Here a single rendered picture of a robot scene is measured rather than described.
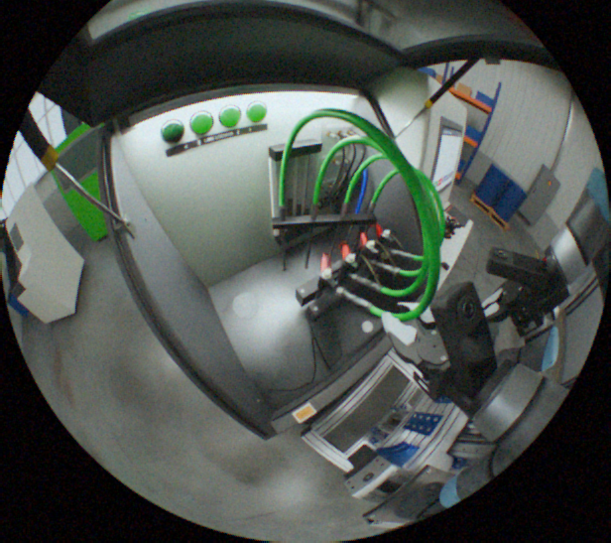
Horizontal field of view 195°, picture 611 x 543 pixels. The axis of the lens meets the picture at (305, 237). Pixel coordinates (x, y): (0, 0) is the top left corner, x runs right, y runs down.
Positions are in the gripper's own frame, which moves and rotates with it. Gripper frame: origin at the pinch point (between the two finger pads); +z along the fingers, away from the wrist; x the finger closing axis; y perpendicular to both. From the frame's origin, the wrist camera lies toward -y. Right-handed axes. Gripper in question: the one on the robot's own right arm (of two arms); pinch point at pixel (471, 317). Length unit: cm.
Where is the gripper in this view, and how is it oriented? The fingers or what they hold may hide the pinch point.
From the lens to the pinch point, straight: 42.2
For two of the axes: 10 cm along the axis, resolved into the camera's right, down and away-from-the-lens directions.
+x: 8.2, -4.0, 4.2
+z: -0.7, 6.5, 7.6
